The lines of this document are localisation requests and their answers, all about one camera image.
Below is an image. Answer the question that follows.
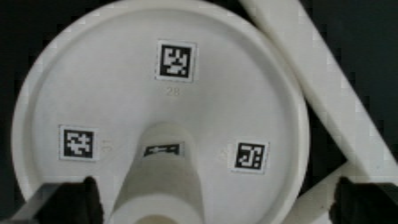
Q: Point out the white cylindrical table leg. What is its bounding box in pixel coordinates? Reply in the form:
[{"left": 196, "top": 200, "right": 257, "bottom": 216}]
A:
[{"left": 109, "top": 123, "right": 205, "bottom": 224}]

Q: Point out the white round table top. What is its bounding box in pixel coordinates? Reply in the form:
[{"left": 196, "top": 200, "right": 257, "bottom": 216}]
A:
[{"left": 12, "top": 0, "right": 310, "bottom": 224}]

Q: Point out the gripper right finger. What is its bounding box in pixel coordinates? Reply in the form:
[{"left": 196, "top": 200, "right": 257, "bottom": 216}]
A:
[{"left": 330, "top": 177, "right": 398, "bottom": 224}]

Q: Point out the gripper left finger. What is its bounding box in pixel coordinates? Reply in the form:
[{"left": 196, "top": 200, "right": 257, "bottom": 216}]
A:
[{"left": 8, "top": 177, "right": 106, "bottom": 224}]

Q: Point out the white front fence wall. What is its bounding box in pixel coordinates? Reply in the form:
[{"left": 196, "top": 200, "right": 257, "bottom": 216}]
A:
[{"left": 241, "top": 0, "right": 398, "bottom": 184}]

